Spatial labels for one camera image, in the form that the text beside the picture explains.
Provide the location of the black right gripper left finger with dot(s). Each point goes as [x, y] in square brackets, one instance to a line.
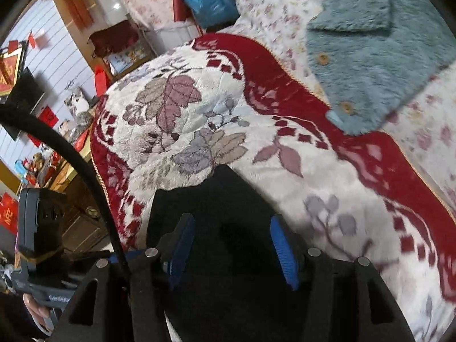
[111, 306]

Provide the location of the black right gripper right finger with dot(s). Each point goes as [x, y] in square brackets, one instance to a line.
[343, 300]

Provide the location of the black pants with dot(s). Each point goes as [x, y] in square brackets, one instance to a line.
[232, 287]

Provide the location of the person's left hand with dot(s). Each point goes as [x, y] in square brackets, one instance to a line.
[38, 312]

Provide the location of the wooden cabinet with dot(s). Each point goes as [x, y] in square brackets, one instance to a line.
[83, 227]

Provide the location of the black television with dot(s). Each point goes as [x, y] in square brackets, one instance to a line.
[26, 94]

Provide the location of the red chinese knot decoration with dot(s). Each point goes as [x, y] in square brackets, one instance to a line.
[79, 13]

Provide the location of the red white floral blanket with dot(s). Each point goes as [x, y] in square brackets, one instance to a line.
[224, 99]

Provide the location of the blue-grey fuzzy jacket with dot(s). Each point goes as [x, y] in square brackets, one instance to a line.
[372, 56]

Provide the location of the blue plastic bag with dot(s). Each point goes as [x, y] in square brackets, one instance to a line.
[211, 13]

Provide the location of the small floral print quilt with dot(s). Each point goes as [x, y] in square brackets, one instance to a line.
[424, 129]

